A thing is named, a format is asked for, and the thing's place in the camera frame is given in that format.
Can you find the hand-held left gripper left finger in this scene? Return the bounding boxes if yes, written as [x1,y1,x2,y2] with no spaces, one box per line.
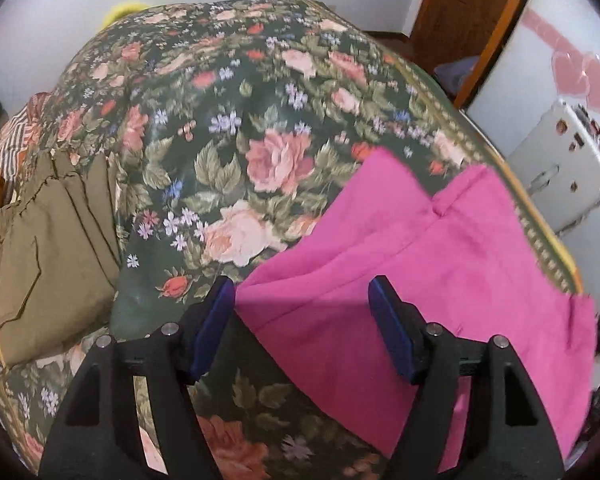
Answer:
[37,276,237,480]

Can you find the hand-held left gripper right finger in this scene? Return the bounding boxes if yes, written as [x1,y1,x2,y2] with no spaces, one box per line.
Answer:
[367,275,566,480]

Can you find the pink pants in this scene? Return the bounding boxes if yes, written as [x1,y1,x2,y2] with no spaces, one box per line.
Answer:
[235,147,598,471]

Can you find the olive green pants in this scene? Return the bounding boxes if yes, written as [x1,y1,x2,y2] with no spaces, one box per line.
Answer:
[0,152,126,367]

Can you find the dark floral blanket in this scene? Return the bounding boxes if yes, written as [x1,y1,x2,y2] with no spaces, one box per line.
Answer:
[0,0,583,480]

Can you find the white appliance with stickers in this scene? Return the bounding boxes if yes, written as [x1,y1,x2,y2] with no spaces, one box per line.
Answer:
[507,99,600,234]

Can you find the bluish purple bag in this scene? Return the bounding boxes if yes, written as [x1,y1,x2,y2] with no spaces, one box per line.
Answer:
[432,55,481,99]

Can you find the striped cloth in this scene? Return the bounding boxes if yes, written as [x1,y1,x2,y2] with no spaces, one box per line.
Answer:
[0,92,57,182]

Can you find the white sliding door pink hearts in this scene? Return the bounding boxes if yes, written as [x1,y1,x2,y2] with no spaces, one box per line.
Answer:
[460,0,600,311]

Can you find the yellow foam tube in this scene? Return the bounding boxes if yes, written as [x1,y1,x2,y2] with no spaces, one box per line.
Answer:
[102,1,152,26]

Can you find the brown wooden door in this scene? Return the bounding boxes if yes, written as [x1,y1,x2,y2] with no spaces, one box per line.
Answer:
[410,0,538,107]

